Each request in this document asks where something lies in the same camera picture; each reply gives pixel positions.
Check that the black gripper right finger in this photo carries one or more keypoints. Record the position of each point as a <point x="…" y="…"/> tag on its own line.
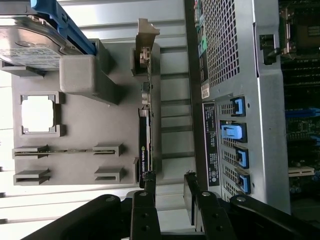
<point x="215" y="220"/>

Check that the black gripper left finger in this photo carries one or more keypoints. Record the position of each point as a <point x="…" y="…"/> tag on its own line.
<point x="145" y="217"/>

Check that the blue slot retention clip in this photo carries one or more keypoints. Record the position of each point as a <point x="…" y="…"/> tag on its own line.
<point x="238" y="105"/>
<point x="243" y="183"/>
<point x="243" y="157"/>
<point x="235" y="132"/>

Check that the white expansion slot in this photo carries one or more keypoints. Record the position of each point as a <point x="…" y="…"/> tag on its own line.
<point x="301" y="172"/>

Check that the green RAM stick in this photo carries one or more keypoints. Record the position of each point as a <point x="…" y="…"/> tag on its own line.
<point x="70" y="150"/>

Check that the grey parts rack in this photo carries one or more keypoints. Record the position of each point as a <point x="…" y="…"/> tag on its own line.
<point x="87" y="125"/>

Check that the open black PC case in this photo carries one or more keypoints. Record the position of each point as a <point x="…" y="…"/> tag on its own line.
<point x="265" y="112"/>

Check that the green Dell motherboard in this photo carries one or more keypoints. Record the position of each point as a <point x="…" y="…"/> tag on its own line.
<point x="302" y="127"/>

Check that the blue expansion slot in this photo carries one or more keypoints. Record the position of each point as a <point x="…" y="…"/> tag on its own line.
<point x="302" y="113"/>

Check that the silver CPU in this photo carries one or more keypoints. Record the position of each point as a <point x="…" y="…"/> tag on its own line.
<point x="37" y="115"/>

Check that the hard disk drive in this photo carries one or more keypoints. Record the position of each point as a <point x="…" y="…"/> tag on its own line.
<point x="72" y="30"/>

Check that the silver hard disk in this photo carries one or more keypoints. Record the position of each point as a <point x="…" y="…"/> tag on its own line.
<point x="30" y="45"/>

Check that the CPU socket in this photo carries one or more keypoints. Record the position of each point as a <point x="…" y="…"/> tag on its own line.
<point x="308" y="32"/>

